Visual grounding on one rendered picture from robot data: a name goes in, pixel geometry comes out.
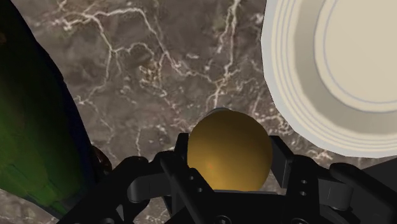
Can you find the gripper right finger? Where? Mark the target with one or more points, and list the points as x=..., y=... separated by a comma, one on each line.
x=305, y=183

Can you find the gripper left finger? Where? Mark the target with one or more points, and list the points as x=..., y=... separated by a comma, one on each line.
x=183, y=183

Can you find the yellow ball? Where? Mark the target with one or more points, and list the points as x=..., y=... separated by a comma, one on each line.
x=229, y=151

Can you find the white plate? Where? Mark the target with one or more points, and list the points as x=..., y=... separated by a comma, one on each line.
x=338, y=77

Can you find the dark green bottle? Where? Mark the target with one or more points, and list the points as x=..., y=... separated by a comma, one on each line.
x=34, y=124

